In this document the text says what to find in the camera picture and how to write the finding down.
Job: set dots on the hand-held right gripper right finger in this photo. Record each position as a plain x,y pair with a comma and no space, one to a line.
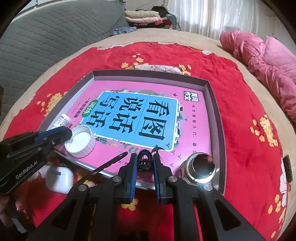
157,178

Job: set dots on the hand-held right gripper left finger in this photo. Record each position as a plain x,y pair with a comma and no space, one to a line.
133,176

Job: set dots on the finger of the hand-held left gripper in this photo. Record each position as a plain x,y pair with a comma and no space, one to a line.
53,133
61,139

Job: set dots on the white pill bottle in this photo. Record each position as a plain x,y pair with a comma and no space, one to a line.
63,120

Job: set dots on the black hair claw clip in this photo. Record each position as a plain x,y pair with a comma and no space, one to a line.
144,162

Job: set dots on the white ribbed bottle cap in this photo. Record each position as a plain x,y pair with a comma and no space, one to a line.
81,143

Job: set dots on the black and yellow wristwatch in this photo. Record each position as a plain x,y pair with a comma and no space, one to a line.
108,164

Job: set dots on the white earbuds case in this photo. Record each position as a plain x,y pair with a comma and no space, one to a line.
60,180

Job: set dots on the small glass jar metal rim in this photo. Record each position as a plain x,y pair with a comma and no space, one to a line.
198,166

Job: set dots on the grey cardboard box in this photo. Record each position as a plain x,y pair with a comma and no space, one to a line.
217,129

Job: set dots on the person's left hand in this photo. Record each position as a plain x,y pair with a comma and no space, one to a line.
9,205

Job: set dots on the pink and blue book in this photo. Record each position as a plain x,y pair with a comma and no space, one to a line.
185,120

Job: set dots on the grey quilted cover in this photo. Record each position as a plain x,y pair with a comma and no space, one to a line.
46,46

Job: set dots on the red floral blanket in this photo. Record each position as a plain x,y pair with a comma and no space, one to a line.
242,115

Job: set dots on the blue patterned cloth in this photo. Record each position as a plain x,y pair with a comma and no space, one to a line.
123,30

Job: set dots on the pile of folded clothes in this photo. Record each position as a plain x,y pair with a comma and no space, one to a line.
148,17

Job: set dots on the pink quilted blanket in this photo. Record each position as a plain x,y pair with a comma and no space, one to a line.
266,64

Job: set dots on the white curtain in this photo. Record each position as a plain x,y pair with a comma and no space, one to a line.
219,16

